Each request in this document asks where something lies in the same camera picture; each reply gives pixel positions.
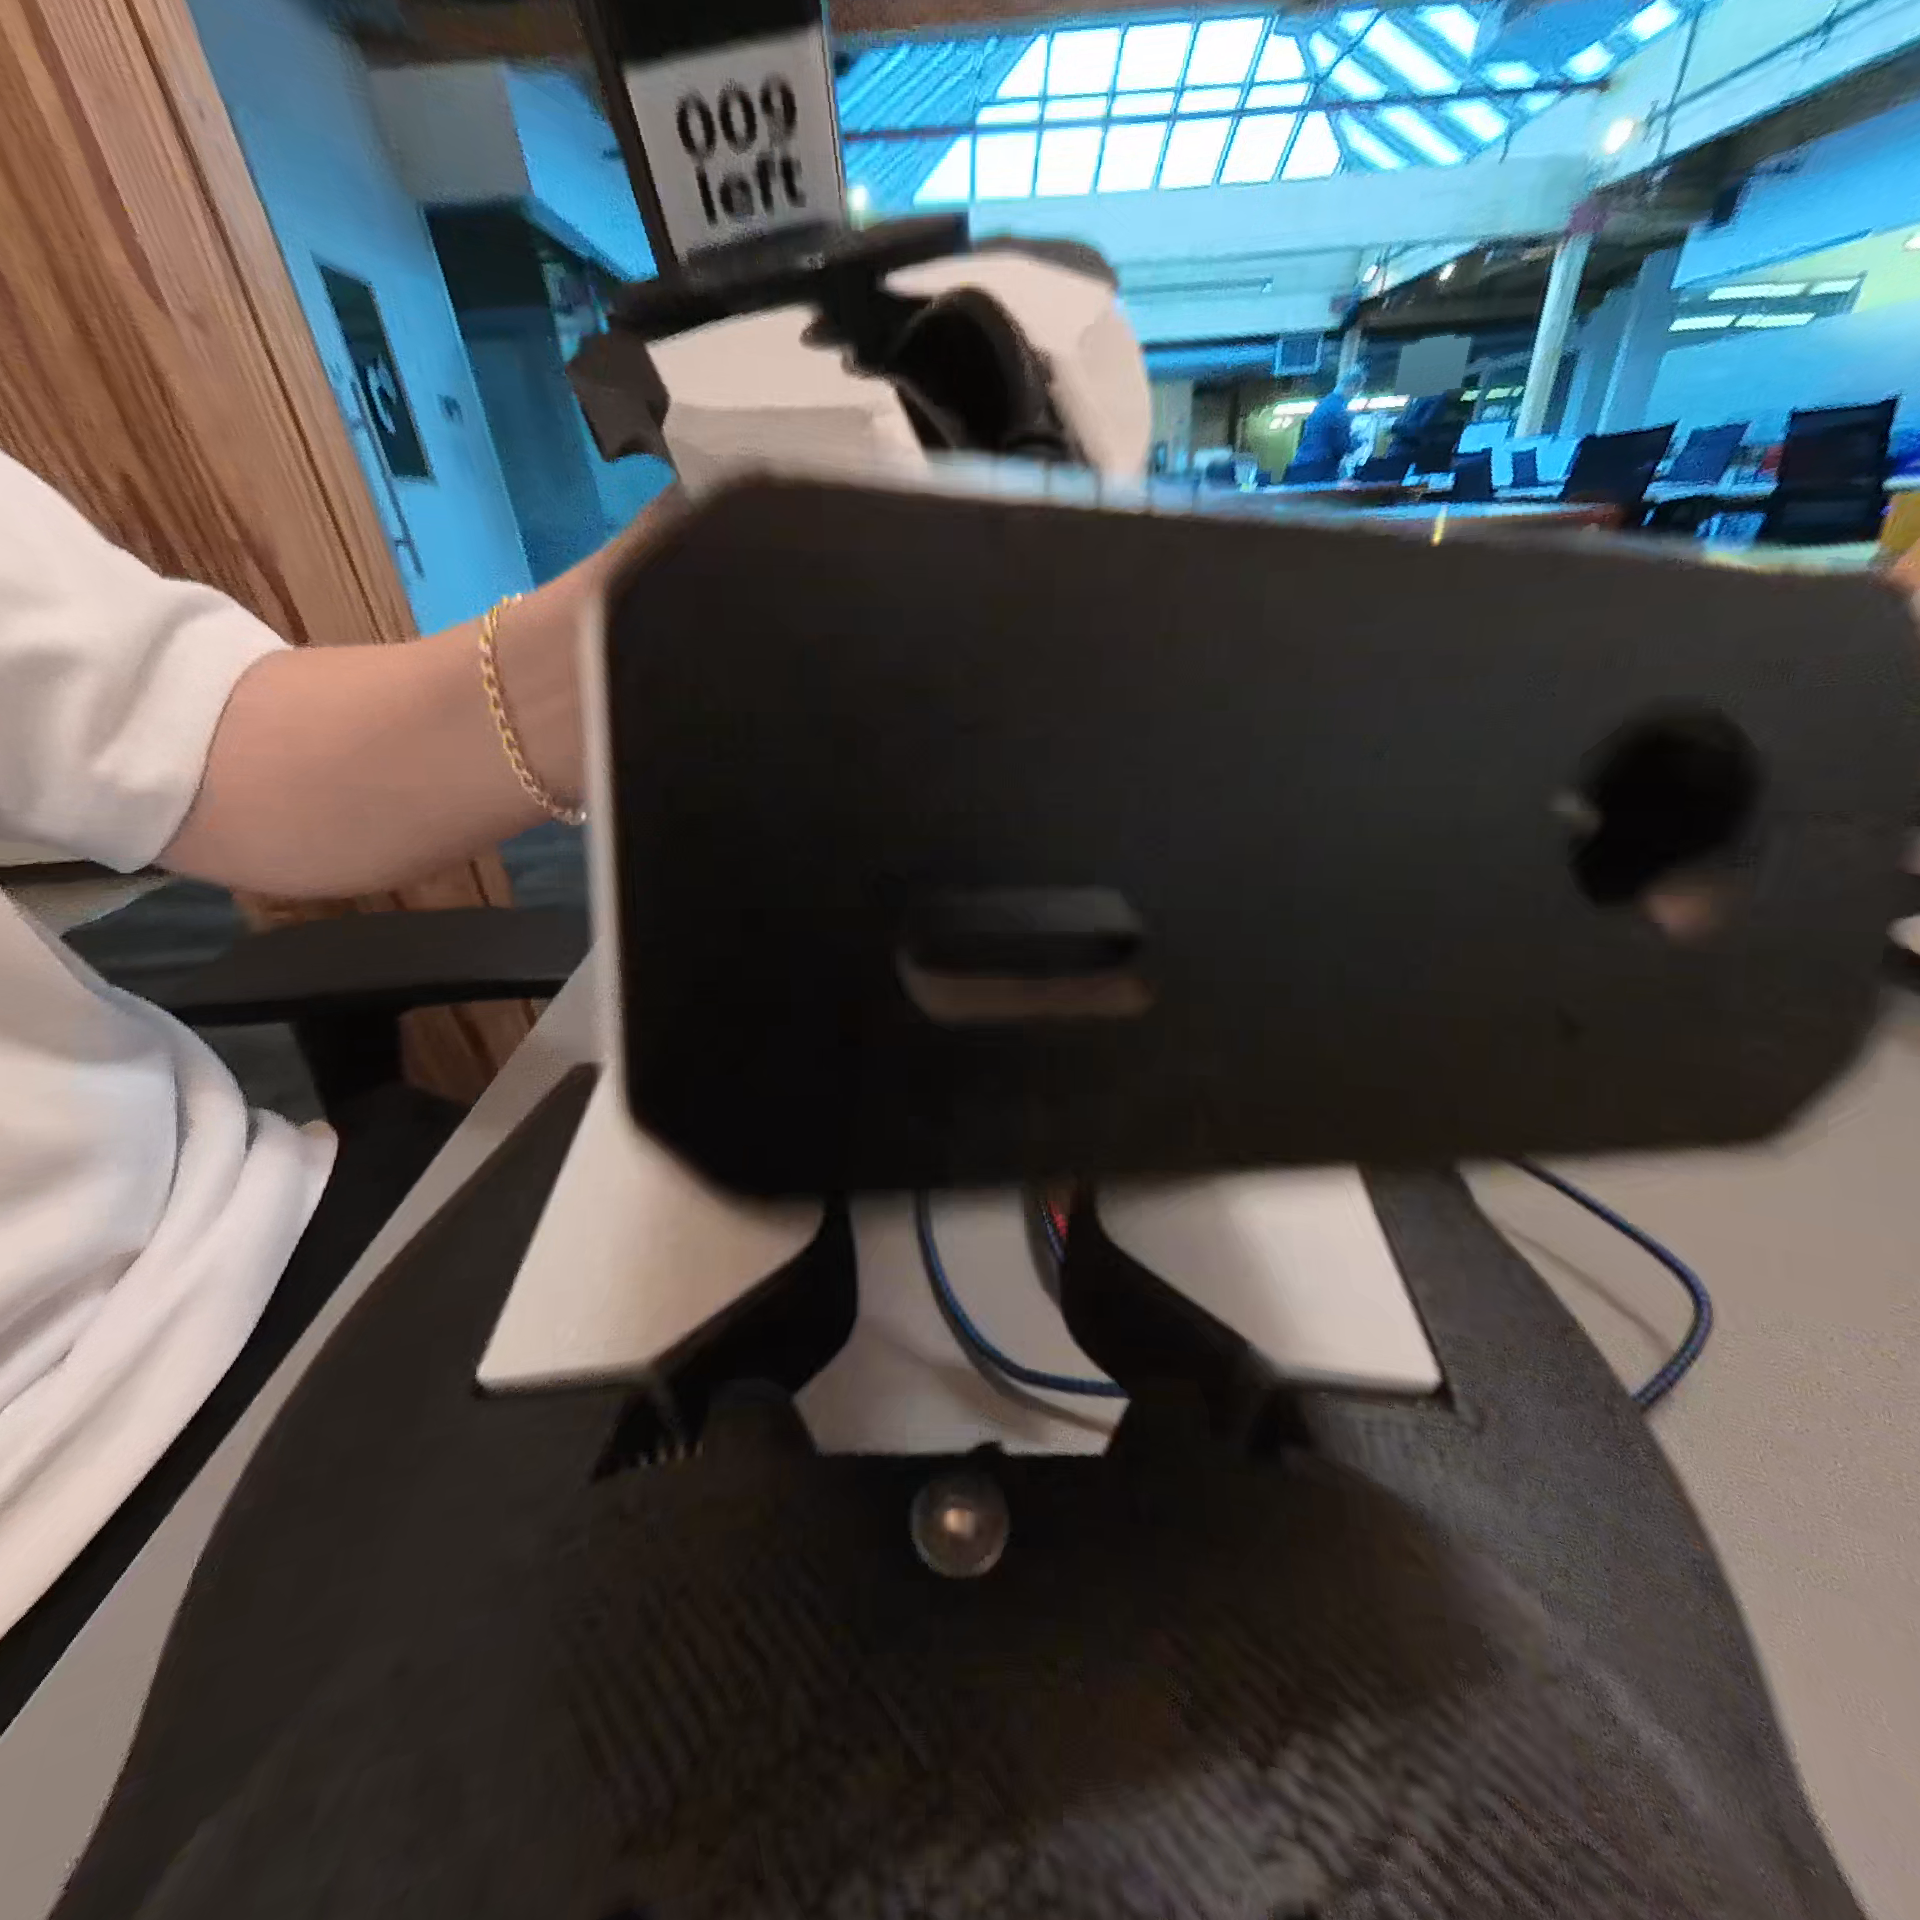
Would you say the dark wall picture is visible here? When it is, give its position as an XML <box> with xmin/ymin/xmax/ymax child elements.
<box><xmin>316</xmin><ymin>261</ymin><xmax>438</xmax><ymax>483</ymax></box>

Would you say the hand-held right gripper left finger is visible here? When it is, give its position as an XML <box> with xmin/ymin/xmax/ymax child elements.
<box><xmin>476</xmin><ymin>1077</ymin><xmax>859</xmax><ymax>1401</ymax></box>

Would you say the black printed usb hub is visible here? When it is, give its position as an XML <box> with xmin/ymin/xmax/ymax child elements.
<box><xmin>577</xmin><ymin>473</ymin><xmax>1920</xmax><ymax>1204</ymax></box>

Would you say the cable with teal plug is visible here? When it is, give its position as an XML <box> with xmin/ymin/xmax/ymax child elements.
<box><xmin>912</xmin><ymin>1160</ymin><xmax>1716</xmax><ymax>1416</ymax></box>

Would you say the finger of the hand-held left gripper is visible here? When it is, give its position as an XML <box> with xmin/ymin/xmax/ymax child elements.
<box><xmin>642</xmin><ymin>315</ymin><xmax>928</xmax><ymax>491</ymax></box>
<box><xmin>883</xmin><ymin>240</ymin><xmax>1159</xmax><ymax>483</ymax></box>

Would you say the glass skylight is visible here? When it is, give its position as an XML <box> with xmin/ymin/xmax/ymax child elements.
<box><xmin>830</xmin><ymin>0</ymin><xmax>1691</xmax><ymax>208</ymax></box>

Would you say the person's left hand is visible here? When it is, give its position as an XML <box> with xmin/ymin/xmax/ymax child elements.
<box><xmin>514</xmin><ymin>497</ymin><xmax>688</xmax><ymax>816</ymax></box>

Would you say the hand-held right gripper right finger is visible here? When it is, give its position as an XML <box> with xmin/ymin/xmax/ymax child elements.
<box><xmin>1064</xmin><ymin>1176</ymin><xmax>1448</xmax><ymax>1422</ymax></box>

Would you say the gold chain bracelet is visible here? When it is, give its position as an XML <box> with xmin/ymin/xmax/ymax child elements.
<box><xmin>476</xmin><ymin>592</ymin><xmax>593</xmax><ymax>828</ymax></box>

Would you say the person's white shirt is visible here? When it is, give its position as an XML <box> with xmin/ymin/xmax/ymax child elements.
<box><xmin>0</xmin><ymin>449</ymin><xmax>343</xmax><ymax>1642</ymax></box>

